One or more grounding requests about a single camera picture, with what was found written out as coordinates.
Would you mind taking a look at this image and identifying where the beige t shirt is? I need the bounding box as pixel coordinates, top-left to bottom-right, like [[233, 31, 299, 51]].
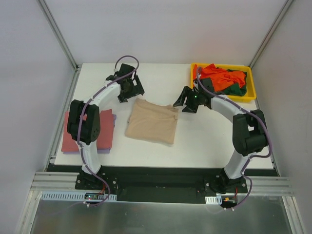
[[125, 98, 179, 145]]

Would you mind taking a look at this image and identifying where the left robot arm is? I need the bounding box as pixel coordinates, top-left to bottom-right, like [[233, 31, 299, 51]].
[[67, 63, 145, 190]]

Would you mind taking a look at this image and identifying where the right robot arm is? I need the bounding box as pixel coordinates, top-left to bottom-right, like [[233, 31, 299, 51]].
[[173, 78, 269, 192]]

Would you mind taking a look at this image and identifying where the orange t shirt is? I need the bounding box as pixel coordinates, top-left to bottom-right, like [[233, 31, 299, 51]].
[[193, 64, 247, 96]]

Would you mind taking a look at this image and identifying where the green t shirt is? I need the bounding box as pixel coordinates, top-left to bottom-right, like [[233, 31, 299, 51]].
[[214, 69, 247, 97]]

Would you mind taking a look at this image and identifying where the yellow plastic bin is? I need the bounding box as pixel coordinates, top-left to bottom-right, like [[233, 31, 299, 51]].
[[190, 63, 256, 102]]

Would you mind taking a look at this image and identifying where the folded purple t shirt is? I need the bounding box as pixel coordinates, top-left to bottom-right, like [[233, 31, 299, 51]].
[[62, 113, 117, 156]]

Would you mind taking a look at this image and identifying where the folded red t shirt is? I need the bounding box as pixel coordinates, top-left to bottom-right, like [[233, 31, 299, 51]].
[[60, 109, 115, 153]]

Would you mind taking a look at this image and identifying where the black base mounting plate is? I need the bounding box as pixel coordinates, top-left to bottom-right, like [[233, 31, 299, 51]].
[[46, 163, 280, 204]]

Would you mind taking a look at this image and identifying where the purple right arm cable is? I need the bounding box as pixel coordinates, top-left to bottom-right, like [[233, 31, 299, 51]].
[[195, 67, 272, 213]]

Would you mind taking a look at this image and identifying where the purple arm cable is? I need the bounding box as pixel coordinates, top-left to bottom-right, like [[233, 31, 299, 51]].
[[76, 55, 140, 208], [195, 67, 272, 213]]

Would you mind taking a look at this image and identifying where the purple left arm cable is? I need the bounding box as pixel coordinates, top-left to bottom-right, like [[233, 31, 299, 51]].
[[76, 55, 140, 208]]

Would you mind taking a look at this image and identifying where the right perforated cable tray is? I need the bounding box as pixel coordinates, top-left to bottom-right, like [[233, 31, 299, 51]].
[[205, 195, 222, 205]]

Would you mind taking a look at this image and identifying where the perforated cable tray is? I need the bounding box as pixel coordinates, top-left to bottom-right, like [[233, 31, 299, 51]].
[[205, 195, 222, 205], [41, 192, 117, 202]]

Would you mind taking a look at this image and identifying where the aluminium frame post left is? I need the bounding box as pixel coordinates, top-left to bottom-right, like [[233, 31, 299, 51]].
[[36, 0, 79, 71]]

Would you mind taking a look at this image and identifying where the aluminium frame post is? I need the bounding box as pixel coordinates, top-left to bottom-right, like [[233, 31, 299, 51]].
[[249, 0, 295, 69], [36, 0, 79, 71]]

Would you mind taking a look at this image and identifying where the aluminium frame rail left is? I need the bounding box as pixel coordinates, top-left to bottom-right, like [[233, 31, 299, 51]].
[[33, 65, 81, 182]]

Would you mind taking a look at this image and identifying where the aluminium frame rail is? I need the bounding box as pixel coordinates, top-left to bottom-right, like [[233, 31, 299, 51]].
[[30, 172, 294, 196], [33, 65, 81, 182]]

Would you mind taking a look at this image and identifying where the aluminium front frame rail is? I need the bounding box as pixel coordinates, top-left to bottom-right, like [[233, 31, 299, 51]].
[[30, 172, 294, 196]]

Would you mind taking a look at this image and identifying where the aluminium frame post right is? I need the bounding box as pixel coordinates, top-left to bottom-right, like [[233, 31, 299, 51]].
[[249, 0, 295, 69]]

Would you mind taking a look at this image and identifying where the left perforated cable tray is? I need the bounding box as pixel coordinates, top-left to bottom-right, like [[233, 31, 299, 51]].
[[41, 192, 117, 202]]

